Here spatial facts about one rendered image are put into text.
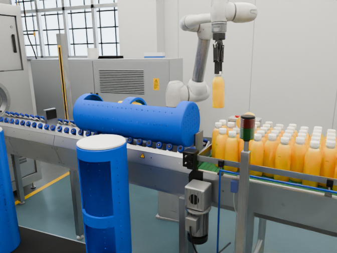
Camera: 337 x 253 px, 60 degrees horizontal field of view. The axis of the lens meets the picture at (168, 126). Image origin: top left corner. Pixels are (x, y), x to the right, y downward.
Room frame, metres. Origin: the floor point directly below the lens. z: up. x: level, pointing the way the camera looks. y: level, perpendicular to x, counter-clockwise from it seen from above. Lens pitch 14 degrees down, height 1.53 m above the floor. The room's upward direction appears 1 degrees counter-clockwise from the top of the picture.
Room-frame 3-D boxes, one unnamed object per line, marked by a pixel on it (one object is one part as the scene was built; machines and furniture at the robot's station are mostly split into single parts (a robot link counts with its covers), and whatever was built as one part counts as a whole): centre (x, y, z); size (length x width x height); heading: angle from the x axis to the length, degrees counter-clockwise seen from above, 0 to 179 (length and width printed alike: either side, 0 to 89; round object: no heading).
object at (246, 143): (1.22, -0.34, 1.18); 0.06 x 0.06 x 0.16
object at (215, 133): (1.67, -0.30, 1.00); 0.07 x 0.07 x 0.20
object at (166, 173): (2.24, 0.73, 0.79); 2.17 x 0.29 x 0.34; 61
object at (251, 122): (1.22, -0.34, 1.23); 0.06 x 0.06 x 0.04
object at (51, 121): (2.37, 0.98, 1.00); 0.10 x 0.04 x 0.15; 151
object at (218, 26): (1.79, -0.30, 1.66); 0.09 x 0.09 x 0.06
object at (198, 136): (1.72, -0.18, 0.99); 0.10 x 0.02 x 0.12; 151
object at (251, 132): (1.22, -0.34, 1.18); 0.06 x 0.06 x 0.05
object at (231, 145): (1.48, -0.34, 1.00); 0.07 x 0.07 x 0.20
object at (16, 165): (2.78, 1.55, 0.31); 0.06 x 0.06 x 0.63; 61
